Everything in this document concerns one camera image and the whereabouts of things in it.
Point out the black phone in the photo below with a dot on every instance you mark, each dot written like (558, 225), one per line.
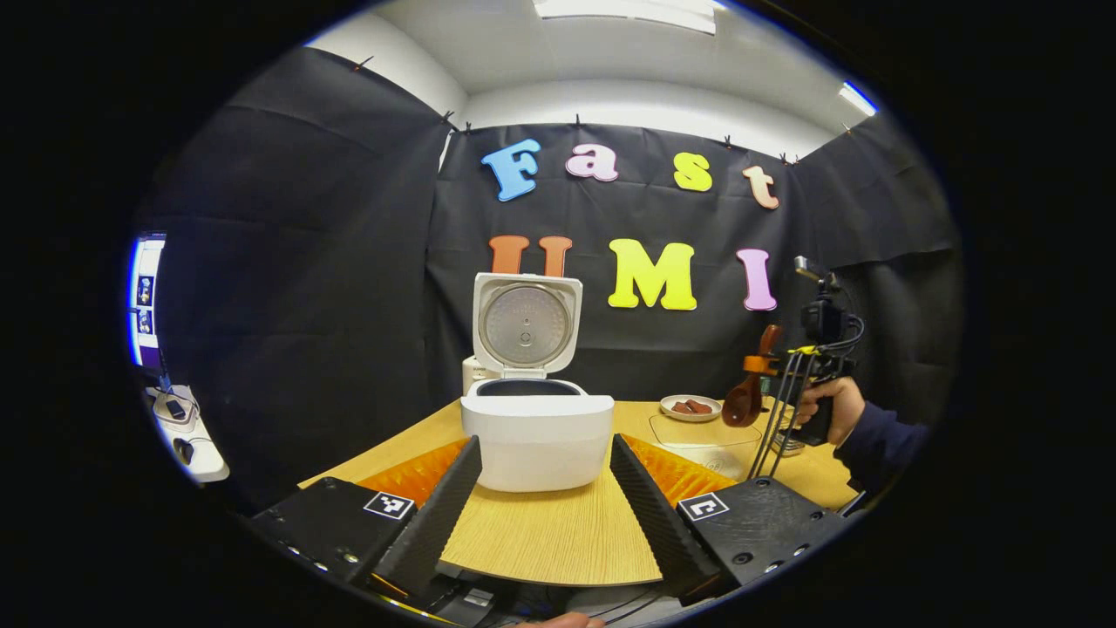
(175, 409)

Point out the black backdrop cloth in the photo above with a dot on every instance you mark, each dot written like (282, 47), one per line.
(331, 262)

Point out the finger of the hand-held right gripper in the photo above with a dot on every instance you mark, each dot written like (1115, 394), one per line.
(761, 364)

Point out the small white appliance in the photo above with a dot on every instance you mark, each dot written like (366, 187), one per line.
(475, 375)

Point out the brown wooden spoon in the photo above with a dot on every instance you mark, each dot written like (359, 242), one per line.
(745, 401)

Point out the small ceiling light panel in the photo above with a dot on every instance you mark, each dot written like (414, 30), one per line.
(859, 98)

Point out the clear rice container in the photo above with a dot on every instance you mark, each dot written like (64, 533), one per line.
(702, 445)

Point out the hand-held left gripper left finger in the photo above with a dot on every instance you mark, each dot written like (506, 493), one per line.
(436, 523)

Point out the computer monitor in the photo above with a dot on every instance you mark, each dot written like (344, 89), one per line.
(146, 296)

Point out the black computer mouse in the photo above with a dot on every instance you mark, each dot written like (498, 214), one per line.
(184, 450)

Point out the white side desk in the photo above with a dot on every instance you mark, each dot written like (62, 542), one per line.
(205, 458)

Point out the white rice cooker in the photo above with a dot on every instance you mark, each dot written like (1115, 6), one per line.
(536, 436)

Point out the large ceiling light panel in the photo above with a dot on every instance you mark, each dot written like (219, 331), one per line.
(623, 10)

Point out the white round plate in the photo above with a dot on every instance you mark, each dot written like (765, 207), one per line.
(689, 415)

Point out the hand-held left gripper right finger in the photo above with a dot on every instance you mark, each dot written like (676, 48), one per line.
(654, 515)

